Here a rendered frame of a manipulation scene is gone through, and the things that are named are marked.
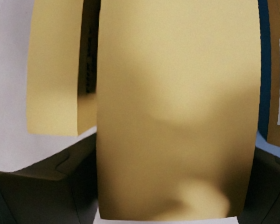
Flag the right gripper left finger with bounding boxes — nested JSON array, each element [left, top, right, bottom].
[[0, 132, 98, 224]]

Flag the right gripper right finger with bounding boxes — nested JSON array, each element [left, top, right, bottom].
[[236, 146, 280, 224]]

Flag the brown cardboard carton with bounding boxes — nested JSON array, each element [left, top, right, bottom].
[[267, 0, 280, 147], [96, 0, 261, 221], [26, 0, 101, 137]]

